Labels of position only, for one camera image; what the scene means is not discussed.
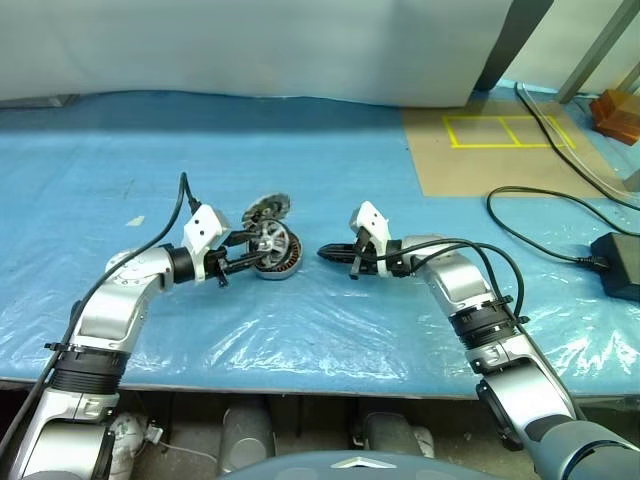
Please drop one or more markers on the round motor housing copper windings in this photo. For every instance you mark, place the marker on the round motor housing copper windings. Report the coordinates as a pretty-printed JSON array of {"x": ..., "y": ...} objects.
[{"x": 290, "y": 260}]

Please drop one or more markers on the white rounded robot foot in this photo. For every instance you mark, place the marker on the white rounded robot foot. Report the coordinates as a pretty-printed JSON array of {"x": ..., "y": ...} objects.
[
  {"x": 130, "y": 440},
  {"x": 425, "y": 440}
]

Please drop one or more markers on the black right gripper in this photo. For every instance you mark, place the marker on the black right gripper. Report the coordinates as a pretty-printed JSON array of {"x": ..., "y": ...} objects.
[{"x": 365, "y": 257}]

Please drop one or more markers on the yellow tape rectangle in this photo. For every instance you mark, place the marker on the yellow tape rectangle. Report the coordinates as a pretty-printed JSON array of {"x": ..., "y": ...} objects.
[{"x": 452, "y": 135}]

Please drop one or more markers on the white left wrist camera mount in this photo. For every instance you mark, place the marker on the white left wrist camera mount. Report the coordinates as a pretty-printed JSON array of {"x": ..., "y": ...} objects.
[{"x": 202, "y": 225}]

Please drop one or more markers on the grey robot torso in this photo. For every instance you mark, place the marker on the grey robot torso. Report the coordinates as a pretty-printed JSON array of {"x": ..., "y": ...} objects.
[{"x": 350, "y": 467}]

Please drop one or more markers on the grey aluminium frame post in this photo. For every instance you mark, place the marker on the grey aluminium frame post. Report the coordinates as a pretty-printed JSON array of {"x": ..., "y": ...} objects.
[{"x": 597, "y": 50}]

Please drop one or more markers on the grey rounded cylinder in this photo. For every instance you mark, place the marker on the grey rounded cylinder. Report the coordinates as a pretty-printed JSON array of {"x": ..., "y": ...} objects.
[
  {"x": 247, "y": 435},
  {"x": 390, "y": 432}
]

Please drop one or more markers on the black power adapter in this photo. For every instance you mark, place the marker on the black power adapter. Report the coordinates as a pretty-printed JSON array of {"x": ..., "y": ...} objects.
[{"x": 620, "y": 267}]

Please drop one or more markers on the white foam sheet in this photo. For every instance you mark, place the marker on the white foam sheet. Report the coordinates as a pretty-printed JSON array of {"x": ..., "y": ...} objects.
[{"x": 225, "y": 45}]

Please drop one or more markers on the dark square post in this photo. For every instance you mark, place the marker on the dark square post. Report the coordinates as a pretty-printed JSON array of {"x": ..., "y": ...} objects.
[{"x": 507, "y": 40}]

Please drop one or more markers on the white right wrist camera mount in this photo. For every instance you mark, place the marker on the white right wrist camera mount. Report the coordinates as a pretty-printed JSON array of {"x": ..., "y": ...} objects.
[{"x": 374, "y": 216}]

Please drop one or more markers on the blue plastic table cover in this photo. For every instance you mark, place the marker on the blue plastic table cover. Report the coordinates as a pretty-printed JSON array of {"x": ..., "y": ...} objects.
[{"x": 250, "y": 165}]

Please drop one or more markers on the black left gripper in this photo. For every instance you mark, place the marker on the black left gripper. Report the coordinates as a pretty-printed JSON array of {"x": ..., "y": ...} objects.
[{"x": 217, "y": 262}]

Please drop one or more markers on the orange wooden blocks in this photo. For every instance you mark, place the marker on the orange wooden blocks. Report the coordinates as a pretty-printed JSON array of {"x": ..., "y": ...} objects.
[{"x": 617, "y": 117}]

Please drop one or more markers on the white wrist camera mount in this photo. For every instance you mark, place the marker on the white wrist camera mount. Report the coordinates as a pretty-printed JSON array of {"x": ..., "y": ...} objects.
[
  {"x": 374, "y": 216},
  {"x": 202, "y": 225}
]

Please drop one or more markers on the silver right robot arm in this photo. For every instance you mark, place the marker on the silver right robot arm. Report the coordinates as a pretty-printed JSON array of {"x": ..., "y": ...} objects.
[{"x": 460, "y": 280}]

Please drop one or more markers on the brown cardboard sheet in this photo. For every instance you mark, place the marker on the brown cardboard sheet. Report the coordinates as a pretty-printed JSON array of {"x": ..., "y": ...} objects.
[{"x": 435, "y": 170}]

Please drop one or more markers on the small grey tape scrap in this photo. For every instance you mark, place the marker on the small grey tape scrap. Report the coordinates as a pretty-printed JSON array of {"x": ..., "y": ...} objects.
[{"x": 136, "y": 221}]

